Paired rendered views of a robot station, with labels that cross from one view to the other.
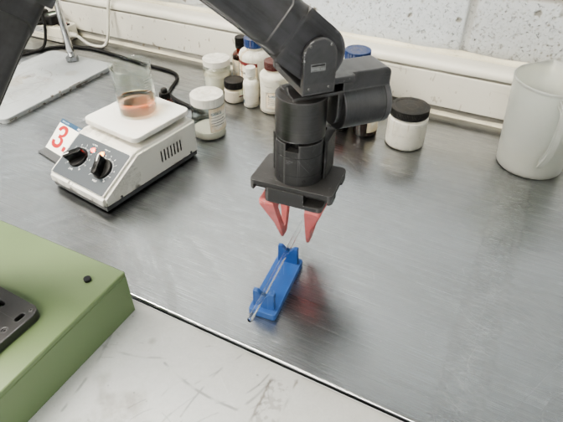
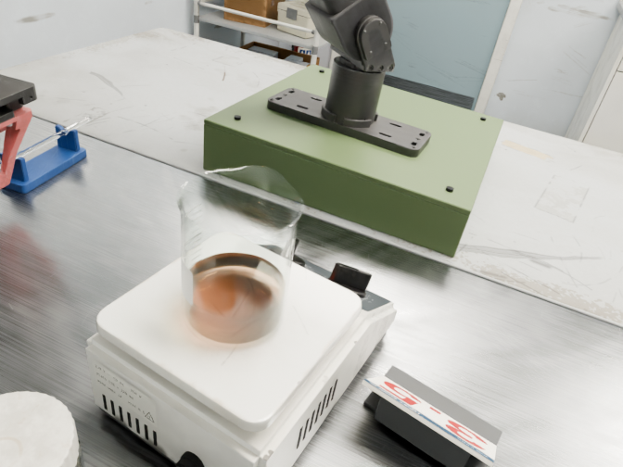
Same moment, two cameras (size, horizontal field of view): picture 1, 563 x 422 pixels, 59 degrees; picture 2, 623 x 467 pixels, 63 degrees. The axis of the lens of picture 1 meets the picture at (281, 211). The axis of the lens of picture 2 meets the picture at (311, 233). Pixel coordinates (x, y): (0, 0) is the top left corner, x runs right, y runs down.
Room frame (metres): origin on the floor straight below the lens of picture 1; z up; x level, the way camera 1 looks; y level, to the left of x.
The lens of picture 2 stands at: (0.94, 0.23, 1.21)
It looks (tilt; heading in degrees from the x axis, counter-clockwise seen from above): 35 degrees down; 171
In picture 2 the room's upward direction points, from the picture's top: 9 degrees clockwise
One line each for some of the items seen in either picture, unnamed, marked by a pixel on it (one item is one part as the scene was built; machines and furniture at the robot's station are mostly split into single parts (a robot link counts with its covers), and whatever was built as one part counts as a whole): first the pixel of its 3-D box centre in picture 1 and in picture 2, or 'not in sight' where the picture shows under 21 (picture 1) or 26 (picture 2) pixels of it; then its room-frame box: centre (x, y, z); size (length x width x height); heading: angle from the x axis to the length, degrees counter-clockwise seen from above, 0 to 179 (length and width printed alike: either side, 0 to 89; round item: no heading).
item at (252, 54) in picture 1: (255, 64); not in sight; (0.98, 0.05, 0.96); 0.06 x 0.06 x 0.11
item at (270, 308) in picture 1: (276, 278); (43, 156); (0.42, 0.01, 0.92); 0.10 x 0.03 x 0.04; 159
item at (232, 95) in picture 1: (235, 89); not in sight; (0.94, 0.09, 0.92); 0.04 x 0.04 x 0.04
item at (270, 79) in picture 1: (273, 84); not in sight; (0.90, 0.01, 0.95); 0.06 x 0.06 x 0.10
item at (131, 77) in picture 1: (133, 90); (239, 259); (0.71, 0.23, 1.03); 0.07 x 0.06 x 0.08; 160
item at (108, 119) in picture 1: (137, 115); (237, 312); (0.71, 0.23, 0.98); 0.12 x 0.12 x 0.01; 55
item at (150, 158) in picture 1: (130, 146); (257, 337); (0.69, 0.24, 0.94); 0.22 x 0.13 x 0.08; 145
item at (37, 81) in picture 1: (31, 81); not in sight; (1.01, 0.54, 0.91); 0.30 x 0.20 x 0.01; 153
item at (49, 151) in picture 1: (65, 143); (434, 409); (0.73, 0.37, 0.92); 0.09 x 0.06 x 0.04; 51
